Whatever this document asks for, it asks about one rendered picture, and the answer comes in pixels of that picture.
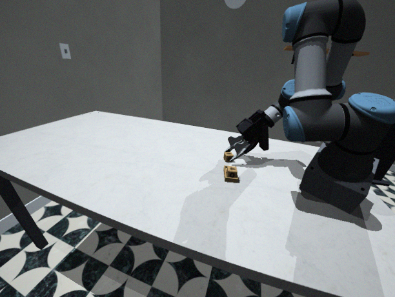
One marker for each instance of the tan wooden tray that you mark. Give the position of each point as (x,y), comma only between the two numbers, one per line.
(234,180)

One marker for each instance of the tan cube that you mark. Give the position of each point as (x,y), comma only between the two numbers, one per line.
(227,156)
(231,172)

